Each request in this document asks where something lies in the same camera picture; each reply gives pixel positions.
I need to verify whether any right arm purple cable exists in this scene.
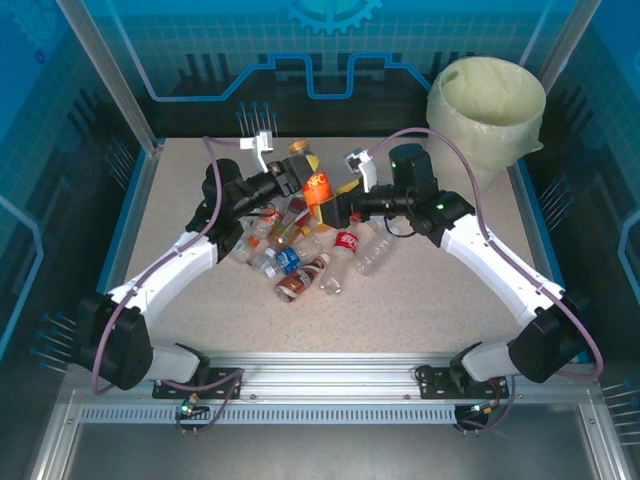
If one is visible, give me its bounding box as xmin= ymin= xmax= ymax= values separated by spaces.
xmin=369 ymin=127 xmax=605 ymax=436

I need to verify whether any square orange NFC juice bottle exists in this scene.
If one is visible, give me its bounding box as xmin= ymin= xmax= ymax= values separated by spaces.
xmin=287 ymin=139 xmax=337 ymax=234

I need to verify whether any thin black cable loop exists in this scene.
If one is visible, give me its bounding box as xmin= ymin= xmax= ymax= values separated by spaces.
xmin=383 ymin=218 xmax=419 ymax=240

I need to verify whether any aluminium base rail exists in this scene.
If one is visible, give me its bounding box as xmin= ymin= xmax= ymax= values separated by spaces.
xmin=149 ymin=349 xmax=599 ymax=402

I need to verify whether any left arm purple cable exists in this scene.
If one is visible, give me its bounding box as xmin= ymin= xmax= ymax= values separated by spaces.
xmin=92 ymin=134 xmax=246 ymax=436

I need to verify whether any cream plastic bin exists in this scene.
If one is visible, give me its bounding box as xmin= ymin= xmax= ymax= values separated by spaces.
xmin=425 ymin=55 xmax=546 ymax=171

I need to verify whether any large clear plastic bottle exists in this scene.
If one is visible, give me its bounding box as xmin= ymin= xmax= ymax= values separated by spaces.
xmin=352 ymin=219 xmax=401 ymax=278

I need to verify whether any small orange cap bottle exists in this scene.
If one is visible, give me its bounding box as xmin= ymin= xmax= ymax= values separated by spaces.
xmin=247 ymin=208 xmax=282 ymax=247

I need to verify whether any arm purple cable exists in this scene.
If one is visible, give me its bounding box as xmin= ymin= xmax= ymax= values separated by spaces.
xmin=92 ymin=134 xmax=246 ymax=436
xmin=369 ymin=127 xmax=605 ymax=436

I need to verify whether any aluminium frame post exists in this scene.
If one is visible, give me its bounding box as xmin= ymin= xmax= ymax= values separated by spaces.
xmin=55 ymin=0 xmax=165 ymax=157
xmin=519 ymin=0 xmax=601 ymax=95

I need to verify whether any slotted grey cable duct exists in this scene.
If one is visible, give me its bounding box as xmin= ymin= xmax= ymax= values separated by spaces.
xmin=78 ymin=403 xmax=459 ymax=426

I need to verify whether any blue label plastic bottle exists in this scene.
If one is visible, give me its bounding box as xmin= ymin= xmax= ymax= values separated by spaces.
xmin=263 ymin=233 xmax=325 ymax=279

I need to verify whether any red label tea bottle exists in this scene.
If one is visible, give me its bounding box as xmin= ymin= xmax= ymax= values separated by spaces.
xmin=269 ymin=195 xmax=314 ymax=239

